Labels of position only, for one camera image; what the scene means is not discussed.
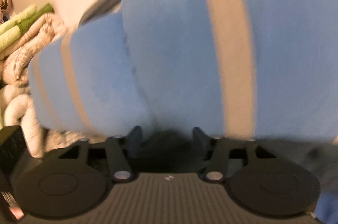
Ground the blue navy fleece jacket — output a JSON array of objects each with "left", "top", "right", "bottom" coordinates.
[{"left": 315, "top": 192, "right": 338, "bottom": 224}]

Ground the blue striped pillow left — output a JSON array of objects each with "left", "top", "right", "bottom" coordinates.
[{"left": 28, "top": 13, "right": 154, "bottom": 136}]

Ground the blue striped pillow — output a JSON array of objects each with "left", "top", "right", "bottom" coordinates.
[
  {"left": 121, "top": 0, "right": 337, "bottom": 142},
  {"left": 28, "top": 13, "right": 154, "bottom": 136}
]

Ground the blue striped pillow right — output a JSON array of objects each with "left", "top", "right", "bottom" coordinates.
[{"left": 121, "top": 0, "right": 337, "bottom": 142}]

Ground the green and cream blanket pile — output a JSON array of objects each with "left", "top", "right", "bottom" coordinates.
[{"left": 0, "top": 3, "right": 70, "bottom": 158}]

